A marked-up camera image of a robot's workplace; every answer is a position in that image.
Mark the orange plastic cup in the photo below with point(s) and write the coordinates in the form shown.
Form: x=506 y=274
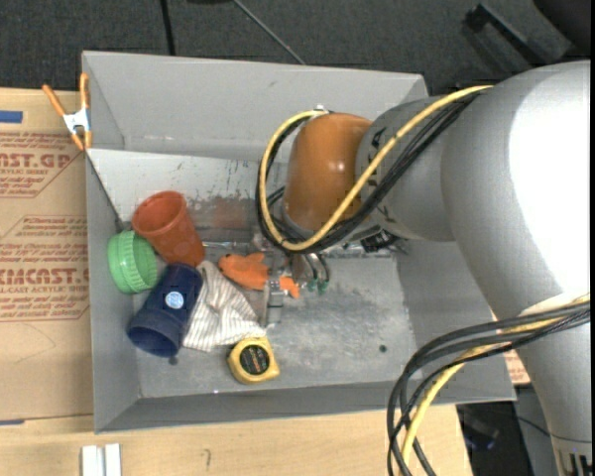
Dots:
x=168 y=228

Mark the white striped cloth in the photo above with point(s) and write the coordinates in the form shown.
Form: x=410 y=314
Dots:
x=223 y=315

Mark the green ribbed plastic lid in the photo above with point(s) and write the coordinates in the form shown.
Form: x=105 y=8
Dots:
x=129 y=263

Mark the yellow tape measure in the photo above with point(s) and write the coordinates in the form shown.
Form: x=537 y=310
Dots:
x=253 y=361

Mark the grey metal bin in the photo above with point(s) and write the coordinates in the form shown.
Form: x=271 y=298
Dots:
x=337 y=325

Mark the orange toy fish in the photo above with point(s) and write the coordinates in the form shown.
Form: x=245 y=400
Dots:
x=243 y=270

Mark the dark blue plastic cup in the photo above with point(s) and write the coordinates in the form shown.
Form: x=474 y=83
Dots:
x=166 y=310

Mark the brown cardboard board, red print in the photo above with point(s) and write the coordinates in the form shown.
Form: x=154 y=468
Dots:
x=35 y=355

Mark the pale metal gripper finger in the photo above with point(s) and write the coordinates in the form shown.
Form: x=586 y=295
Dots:
x=275 y=305

